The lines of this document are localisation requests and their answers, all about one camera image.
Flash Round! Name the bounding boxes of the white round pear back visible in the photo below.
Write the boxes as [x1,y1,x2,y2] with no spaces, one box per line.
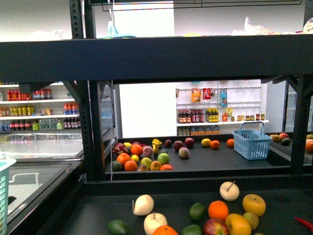
[220,181,240,202]

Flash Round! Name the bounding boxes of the green lime back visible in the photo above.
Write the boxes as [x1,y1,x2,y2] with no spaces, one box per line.
[189,203,205,221]

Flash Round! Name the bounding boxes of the far yellow bananas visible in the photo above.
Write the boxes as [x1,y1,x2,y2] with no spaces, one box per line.
[152,139,162,155]

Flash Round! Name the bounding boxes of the far dragon fruit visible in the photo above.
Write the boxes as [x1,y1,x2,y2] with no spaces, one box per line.
[112,143,129,156]

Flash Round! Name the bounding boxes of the black far shelf tray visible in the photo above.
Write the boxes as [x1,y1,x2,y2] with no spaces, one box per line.
[105,133,313,181]

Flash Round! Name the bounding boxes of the far orange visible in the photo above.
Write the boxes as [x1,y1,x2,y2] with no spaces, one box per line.
[210,140,220,149]

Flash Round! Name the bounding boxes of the brown kiwi back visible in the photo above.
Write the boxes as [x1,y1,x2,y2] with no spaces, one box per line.
[243,212,259,230]

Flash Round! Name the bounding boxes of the orange citrus centre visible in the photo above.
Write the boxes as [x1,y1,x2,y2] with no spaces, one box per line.
[225,213,252,235]

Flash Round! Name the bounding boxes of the far green apple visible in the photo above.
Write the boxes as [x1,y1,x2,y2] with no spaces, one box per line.
[157,153,170,165]

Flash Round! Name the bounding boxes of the blue basket far shelf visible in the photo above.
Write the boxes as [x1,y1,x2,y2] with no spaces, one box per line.
[232,121,272,160]

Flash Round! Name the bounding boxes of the green avocado centre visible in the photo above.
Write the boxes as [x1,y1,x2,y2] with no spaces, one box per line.
[180,224,203,235]

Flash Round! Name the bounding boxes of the red chili pepper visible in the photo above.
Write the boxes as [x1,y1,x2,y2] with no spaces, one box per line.
[294,217,313,233]

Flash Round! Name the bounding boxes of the far yellow lemon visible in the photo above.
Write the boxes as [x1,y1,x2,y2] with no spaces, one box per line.
[201,138,211,147]

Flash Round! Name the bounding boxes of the white goods shelf right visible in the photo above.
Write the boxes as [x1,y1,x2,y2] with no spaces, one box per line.
[176,80,268,136]

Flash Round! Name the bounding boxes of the white pear left lower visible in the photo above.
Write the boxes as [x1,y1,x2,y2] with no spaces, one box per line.
[144,212,168,235]

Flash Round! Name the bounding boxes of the far peach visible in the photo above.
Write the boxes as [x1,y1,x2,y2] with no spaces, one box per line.
[179,147,190,159]

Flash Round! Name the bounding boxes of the white drinks shelf left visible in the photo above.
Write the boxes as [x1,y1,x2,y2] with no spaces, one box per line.
[0,82,81,132]

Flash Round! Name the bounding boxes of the dark green lime left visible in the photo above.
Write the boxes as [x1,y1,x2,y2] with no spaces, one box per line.
[108,219,130,235]

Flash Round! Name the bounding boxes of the far red apple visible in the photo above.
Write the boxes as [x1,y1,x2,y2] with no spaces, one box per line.
[184,138,195,148]

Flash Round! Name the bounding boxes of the red yellow apple centre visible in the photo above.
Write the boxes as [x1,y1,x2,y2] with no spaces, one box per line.
[203,218,229,235]

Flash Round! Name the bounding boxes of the light blue shopping basket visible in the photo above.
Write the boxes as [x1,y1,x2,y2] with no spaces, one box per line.
[0,159,16,235]

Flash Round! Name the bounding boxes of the white pear left upper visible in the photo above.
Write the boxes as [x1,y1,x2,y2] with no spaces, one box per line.
[132,194,155,216]

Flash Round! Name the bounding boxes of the black right shelf post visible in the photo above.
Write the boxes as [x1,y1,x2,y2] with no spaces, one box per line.
[260,74,313,175]

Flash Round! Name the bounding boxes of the large orange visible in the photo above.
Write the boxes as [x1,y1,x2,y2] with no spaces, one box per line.
[153,225,179,235]

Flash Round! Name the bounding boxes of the black fruit shelf tray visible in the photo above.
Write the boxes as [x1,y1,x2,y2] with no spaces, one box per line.
[39,176,313,235]

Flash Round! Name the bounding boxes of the black shelf upright post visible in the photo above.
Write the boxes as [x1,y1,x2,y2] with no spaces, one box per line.
[66,0,115,181]

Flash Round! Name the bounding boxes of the small orange tangerine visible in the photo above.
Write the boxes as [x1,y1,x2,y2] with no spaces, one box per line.
[208,200,229,222]

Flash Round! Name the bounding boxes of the glass freezer cabinet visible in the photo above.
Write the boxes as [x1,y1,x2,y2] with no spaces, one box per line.
[0,127,115,228]

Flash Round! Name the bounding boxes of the black upper shelf beam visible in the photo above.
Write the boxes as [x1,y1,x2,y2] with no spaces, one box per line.
[0,34,313,83]

